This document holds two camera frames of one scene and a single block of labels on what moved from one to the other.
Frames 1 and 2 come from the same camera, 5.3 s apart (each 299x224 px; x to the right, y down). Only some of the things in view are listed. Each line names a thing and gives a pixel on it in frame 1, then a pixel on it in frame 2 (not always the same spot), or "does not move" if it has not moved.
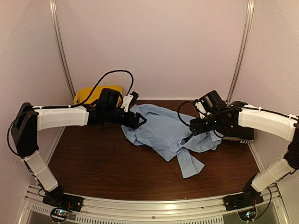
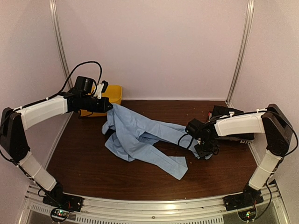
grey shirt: (231, 138) does not move
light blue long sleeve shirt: (167, 134) -> (134, 136)
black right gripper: (197, 129) -> (202, 154)
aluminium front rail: (153, 210) does not move
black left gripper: (133, 124) -> (102, 108)
